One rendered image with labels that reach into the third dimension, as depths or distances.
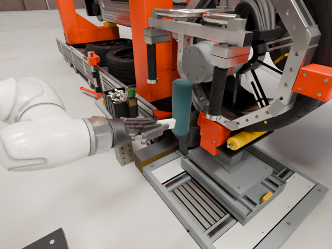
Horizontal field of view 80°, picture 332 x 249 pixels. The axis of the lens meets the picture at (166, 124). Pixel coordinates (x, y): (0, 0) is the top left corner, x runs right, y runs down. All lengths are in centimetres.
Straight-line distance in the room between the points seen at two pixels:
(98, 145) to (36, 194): 111
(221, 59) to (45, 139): 42
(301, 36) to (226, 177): 76
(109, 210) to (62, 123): 91
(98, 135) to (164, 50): 75
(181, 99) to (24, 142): 60
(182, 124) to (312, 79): 52
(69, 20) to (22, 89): 239
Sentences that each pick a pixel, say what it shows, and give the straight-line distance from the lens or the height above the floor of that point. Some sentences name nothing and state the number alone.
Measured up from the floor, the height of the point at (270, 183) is 18.
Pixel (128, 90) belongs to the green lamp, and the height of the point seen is 66.
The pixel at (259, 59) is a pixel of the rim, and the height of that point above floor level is 84.
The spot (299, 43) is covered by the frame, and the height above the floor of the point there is 94.
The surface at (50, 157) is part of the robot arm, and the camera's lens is 44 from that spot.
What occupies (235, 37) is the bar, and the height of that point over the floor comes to 97.
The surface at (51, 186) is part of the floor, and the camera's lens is 155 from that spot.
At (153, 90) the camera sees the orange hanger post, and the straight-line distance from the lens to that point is 114.
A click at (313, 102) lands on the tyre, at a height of 77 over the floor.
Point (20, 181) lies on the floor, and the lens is 169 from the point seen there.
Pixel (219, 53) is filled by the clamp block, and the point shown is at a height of 93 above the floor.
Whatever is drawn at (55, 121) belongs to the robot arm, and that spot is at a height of 84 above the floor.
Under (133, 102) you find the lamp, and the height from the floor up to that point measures 59.
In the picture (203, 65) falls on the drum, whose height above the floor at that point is 86.
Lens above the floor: 105
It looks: 33 degrees down
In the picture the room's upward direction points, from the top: straight up
